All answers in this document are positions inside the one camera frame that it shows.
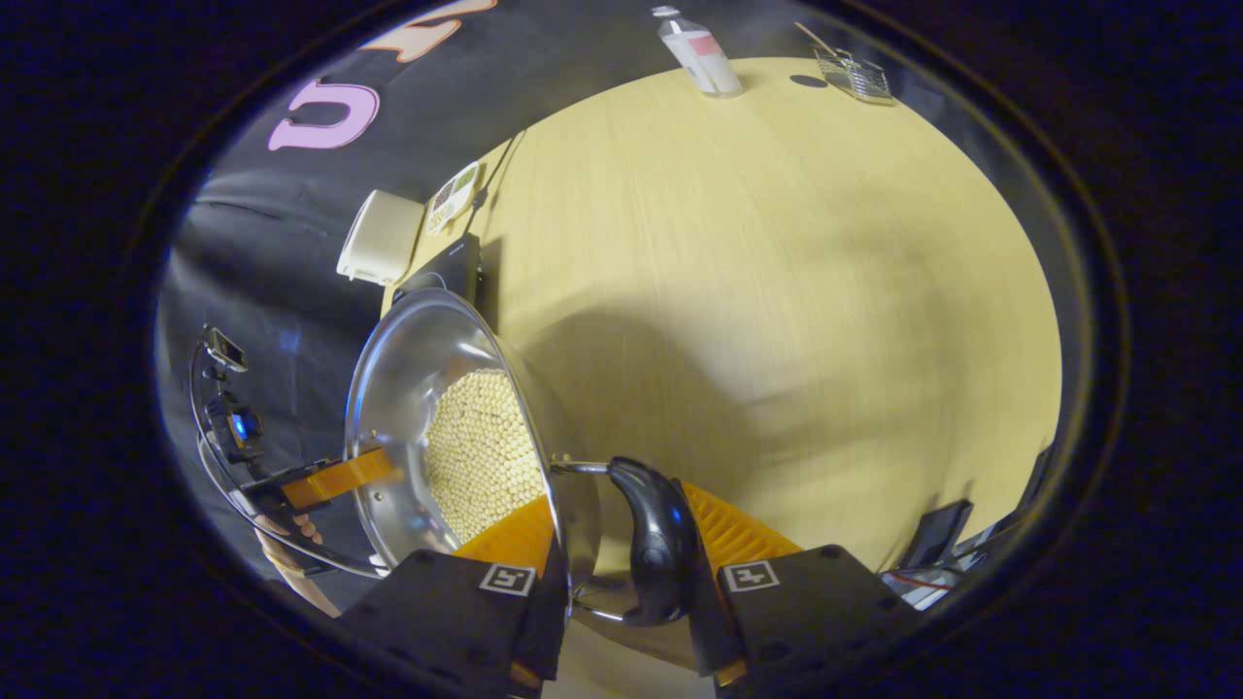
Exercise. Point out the white divided dish of beans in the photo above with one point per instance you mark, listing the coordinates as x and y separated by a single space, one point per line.
453 197

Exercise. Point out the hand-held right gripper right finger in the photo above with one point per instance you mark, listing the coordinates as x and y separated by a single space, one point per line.
709 631

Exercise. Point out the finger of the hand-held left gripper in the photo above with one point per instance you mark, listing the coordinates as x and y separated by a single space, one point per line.
335 478

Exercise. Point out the dark flat object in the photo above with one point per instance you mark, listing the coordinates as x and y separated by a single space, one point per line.
934 534

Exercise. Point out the small glass jar with stick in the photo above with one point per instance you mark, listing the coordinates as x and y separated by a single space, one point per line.
855 78

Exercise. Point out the black induction cooktop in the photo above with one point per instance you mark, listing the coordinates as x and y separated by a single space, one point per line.
452 267

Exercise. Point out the clear bottle with pink label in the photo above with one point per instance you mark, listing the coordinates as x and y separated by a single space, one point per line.
704 58

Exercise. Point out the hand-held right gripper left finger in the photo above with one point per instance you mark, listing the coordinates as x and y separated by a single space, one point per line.
549 621

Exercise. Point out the pile of yellow soybeans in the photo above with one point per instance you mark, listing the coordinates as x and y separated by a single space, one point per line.
481 456

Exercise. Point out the white toaster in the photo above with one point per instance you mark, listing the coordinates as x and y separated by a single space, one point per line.
381 238

